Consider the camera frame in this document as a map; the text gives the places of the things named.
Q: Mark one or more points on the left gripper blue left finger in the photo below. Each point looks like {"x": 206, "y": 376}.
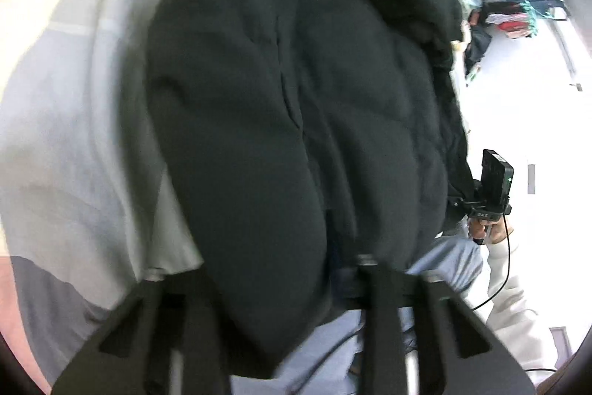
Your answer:
{"x": 162, "y": 339}

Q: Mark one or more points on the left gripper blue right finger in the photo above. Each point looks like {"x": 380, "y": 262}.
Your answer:
{"x": 462, "y": 357}

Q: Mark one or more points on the black puffer jacket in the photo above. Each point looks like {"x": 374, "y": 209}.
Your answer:
{"x": 299, "y": 135}

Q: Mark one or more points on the person's right hand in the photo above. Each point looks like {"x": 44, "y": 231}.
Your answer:
{"x": 490, "y": 232}

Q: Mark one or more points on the patchwork checkered quilt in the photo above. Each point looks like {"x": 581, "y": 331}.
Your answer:
{"x": 87, "y": 207}

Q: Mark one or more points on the green sock drying hanger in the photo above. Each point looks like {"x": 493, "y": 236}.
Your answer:
{"x": 533, "y": 15}

